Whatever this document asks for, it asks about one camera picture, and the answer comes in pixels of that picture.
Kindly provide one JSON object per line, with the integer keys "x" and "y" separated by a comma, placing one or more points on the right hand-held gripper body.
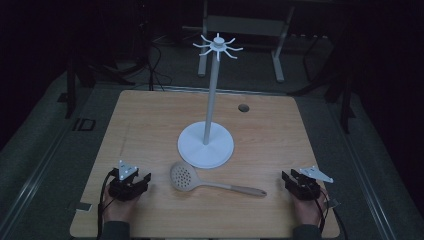
{"x": 306, "y": 190}

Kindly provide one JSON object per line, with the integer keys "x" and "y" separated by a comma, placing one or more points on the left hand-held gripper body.
{"x": 125, "y": 190}

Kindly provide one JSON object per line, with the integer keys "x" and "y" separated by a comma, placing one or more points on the beige slotted spoon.
{"x": 185, "y": 176}

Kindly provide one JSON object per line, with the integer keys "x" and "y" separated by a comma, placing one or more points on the white hook stand rack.
{"x": 206, "y": 146}

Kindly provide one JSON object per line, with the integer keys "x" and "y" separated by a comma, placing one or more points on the person's left hand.
{"x": 118, "y": 210}

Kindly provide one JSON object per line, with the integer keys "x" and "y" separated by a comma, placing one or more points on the person's right hand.
{"x": 308, "y": 211}

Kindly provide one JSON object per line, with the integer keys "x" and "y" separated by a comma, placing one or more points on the black metal stand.
{"x": 345, "y": 100}
{"x": 70, "y": 83}

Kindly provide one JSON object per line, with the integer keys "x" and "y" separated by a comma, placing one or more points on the white desk frame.
{"x": 246, "y": 26}

